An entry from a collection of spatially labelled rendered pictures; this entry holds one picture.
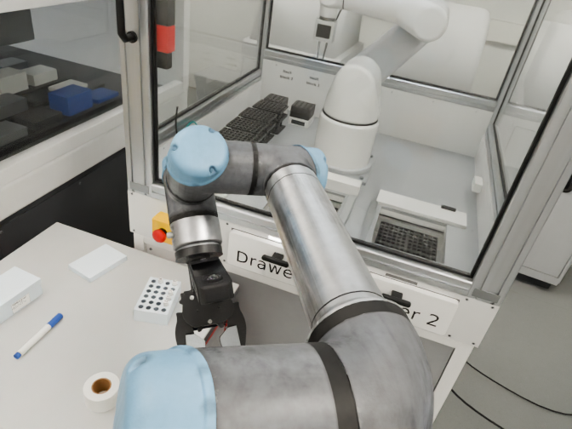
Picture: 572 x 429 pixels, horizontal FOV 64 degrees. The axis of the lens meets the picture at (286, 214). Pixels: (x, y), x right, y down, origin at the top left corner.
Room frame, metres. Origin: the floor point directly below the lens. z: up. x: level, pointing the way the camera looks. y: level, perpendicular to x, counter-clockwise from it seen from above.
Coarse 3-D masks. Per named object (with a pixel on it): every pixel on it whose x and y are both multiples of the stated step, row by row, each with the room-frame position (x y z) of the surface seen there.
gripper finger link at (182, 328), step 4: (180, 312) 0.45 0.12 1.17; (176, 316) 0.44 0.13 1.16; (180, 316) 0.44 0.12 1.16; (180, 320) 0.44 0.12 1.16; (184, 320) 0.44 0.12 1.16; (176, 324) 0.43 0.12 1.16; (180, 324) 0.44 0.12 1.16; (184, 324) 0.44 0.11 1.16; (188, 324) 0.44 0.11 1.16; (176, 328) 0.43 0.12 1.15; (180, 328) 0.43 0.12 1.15; (184, 328) 0.43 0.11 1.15; (188, 328) 0.43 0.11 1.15; (192, 328) 0.44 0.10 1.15; (176, 332) 0.43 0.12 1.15; (180, 332) 0.43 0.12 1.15; (184, 332) 0.43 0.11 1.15; (188, 332) 0.43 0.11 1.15; (192, 332) 0.43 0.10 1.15; (176, 336) 0.42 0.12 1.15; (180, 336) 0.42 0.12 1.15; (184, 336) 0.42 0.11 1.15; (176, 340) 0.42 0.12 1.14; (180, 340) 0.42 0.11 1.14; (184, 340) 0.42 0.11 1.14; (180, 344) 0.42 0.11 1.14; (184, 344) 0.42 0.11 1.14
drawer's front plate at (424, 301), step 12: (372, 276) 0.89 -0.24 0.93; (384, 288) 0.88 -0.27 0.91; (396, 288) 0.88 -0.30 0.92; (408, 288) 0.87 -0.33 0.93; (408, 300) 0.87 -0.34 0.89; (420, 300) 0.86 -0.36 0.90; (432, 300) 0.85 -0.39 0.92; (444, 300) 0.85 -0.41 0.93; (456, 300) 0.85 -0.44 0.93; (420, 312) 0.86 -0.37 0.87; (432, 312) 0.85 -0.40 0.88; (444, 312) 0.85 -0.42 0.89; (420, 324) 0.85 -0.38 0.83; (444, 324) 0.84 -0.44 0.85
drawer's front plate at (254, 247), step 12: (240, 240) 0.98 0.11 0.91; (252, 240) 0.97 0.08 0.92; (264, 240) 0.97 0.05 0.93; (228, 252) 0.98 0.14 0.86; (252, 252) 0.97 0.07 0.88; (264, 252) 0.96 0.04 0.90; (240, 264) 0.97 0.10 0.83; (252, 264) 0.97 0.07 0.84; (276, 276) 0.95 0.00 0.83; (288, 276) 0.94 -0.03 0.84
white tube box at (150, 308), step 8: (152, 280) 0.89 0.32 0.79; (168, 280) 0.90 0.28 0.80; (152, 288) 0.86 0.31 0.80; (160, 288) 0.87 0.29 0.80; (168, 288) 0.87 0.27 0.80; (176, 288) 0.88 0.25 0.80; (144, 296) 0.83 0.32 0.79; (152, 296) 0.84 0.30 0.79; (160, 296) 0.84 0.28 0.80; (176, 296) 0.86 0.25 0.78; (136, 304) 0.80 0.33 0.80; (144, 304) 0.80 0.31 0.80; (152, 304) 0.81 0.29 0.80; (160, 304) 0.82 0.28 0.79; (136, 312) 0.78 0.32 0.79; (144, 312) 0.78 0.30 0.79; (152, 312) 0.78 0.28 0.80; (160, 312) 0.78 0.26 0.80; (168, 312) 0.79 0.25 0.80; (136, 320) 0.78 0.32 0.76; (144, 320) 0.78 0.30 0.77; (152, 320) 0.78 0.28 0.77; (160, 320) 0.78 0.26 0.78; (168, 320) 0.78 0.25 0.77
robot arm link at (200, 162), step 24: (192, 144) 0.52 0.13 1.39; (216, 144) 0.53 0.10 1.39; (240, 144) 0.57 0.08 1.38; (168, 168) 0.52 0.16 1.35; (192, 168) 0.49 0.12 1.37; (216, 168) 0.50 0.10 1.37; (240, 168) 0.53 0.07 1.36; (192, 192) 0.52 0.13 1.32; (216, 192) 0.53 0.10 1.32; (240, 192) 0.54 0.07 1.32
